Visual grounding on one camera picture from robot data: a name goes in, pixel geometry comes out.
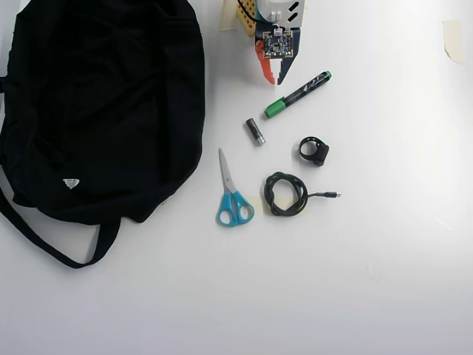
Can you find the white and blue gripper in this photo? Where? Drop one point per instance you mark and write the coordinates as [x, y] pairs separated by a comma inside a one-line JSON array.
[[289, 69]]

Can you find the green capped black marker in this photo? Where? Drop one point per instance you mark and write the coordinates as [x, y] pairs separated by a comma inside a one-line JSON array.
[[299, 92]]

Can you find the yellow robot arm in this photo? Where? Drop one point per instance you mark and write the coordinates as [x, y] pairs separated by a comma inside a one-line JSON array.
[[247, 15]]

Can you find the black fabric bag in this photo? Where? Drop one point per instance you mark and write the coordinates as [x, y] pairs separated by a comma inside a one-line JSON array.
[[103, 111]]

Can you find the black cylindrical battery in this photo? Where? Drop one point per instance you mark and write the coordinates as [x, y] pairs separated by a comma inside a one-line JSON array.
[[255, 131]]

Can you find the camera circuit board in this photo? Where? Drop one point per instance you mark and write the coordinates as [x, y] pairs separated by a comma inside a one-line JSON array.
[[278, 44]]

